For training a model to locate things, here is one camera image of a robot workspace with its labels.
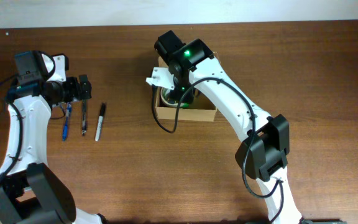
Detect black and white marker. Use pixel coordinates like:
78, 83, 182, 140
94, 103, 106, 142

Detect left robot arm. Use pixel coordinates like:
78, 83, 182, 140
0, 50, 107, 223

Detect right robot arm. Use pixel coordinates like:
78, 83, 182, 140
146, 30, 309, 224

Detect black pen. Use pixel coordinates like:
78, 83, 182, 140
81, 100, 87, 136

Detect green tape roll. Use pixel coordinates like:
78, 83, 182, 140
175, 103, 190, 108

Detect cardboard box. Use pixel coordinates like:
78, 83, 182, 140
152, 56, 217, 122

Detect blue pen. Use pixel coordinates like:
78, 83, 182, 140
62, 103, 72, 141

